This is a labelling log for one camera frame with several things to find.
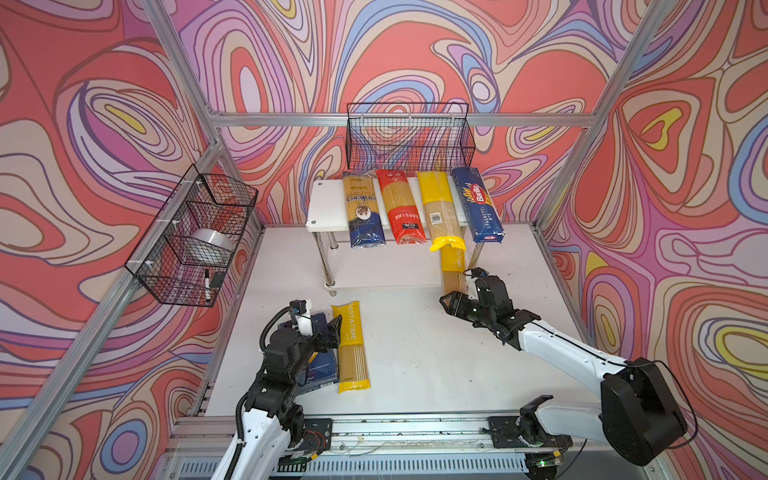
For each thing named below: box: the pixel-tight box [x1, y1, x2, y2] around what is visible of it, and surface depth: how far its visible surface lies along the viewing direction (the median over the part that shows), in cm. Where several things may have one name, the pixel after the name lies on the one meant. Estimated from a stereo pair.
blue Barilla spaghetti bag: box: [452, 167, 505, 243], surface depth 73 cm
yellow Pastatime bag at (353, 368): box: [331, 301, 371, 394], surface depth 86 cm
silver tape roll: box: [191, 228, 236, 253], surface depth 75 cm
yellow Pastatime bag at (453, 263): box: [430, 236, 468, 296], surface depth 94 cm
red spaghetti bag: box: [376, 169, 427, 245], surface depth 75 cm
